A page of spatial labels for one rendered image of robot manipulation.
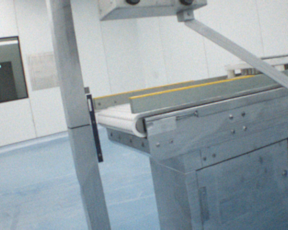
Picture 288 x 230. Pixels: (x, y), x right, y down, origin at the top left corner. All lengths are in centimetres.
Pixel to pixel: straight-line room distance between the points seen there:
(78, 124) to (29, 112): 508
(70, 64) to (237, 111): 46
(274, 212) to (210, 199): 27
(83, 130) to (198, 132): 34
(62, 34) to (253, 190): 70
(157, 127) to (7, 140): 534
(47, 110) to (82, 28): 178
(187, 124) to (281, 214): 50
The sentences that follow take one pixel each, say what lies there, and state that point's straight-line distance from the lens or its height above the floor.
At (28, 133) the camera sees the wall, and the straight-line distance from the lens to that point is 598.
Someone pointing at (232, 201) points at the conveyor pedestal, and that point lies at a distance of 89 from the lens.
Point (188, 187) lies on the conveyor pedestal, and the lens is 78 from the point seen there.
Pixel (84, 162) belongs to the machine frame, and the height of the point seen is 69.
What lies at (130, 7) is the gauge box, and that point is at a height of 104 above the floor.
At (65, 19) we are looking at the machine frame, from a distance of 91.
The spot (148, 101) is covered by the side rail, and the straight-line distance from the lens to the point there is 65.
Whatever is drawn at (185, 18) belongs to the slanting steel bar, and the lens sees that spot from 72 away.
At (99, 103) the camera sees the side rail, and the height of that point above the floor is 85.
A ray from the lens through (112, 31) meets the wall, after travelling 673.
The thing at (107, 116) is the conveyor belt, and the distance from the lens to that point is 80.
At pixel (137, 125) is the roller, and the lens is 65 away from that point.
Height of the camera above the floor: 91
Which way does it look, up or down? 7 degrees down
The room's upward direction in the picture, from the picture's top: 9 degrees counter-clockwise
